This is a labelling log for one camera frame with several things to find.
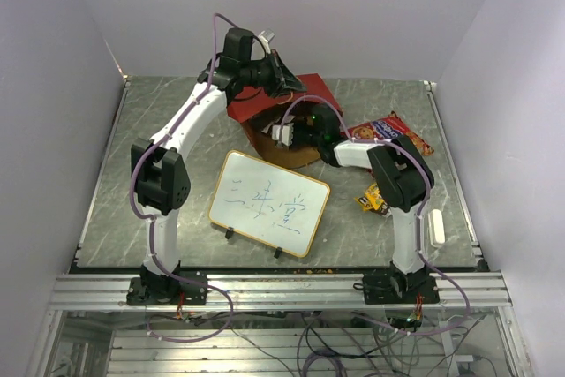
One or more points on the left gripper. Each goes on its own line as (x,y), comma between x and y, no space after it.
(284,79)

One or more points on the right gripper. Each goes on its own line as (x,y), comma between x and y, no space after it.
(297,124)

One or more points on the red paper bag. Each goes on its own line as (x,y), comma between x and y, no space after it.
(253,108)

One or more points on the red chips bag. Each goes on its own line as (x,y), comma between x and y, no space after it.
(390,127)

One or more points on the yellow m&m's packet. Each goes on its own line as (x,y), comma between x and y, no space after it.
(371,200)

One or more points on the purple candy packet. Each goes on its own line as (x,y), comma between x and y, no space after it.
(384,210)

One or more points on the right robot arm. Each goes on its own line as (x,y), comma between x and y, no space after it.
(404,180)

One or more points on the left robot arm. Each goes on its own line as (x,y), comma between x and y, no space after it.
(160,183)

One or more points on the small whiteboard with stand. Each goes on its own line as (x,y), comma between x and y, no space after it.
(267,203)

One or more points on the white eraser block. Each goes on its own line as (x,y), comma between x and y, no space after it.
(436,230)

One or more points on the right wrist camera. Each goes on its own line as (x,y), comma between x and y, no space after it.
(285,138)

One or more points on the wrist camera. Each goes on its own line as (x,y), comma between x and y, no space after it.
(265,37)
(285,138)

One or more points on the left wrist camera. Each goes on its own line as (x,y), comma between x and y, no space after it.
(265,37)

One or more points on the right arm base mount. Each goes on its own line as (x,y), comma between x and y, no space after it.
(382,288)

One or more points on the aluminium rail frame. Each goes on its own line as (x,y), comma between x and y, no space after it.
(277,292)

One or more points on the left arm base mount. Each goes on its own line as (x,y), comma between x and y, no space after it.
(151,289)

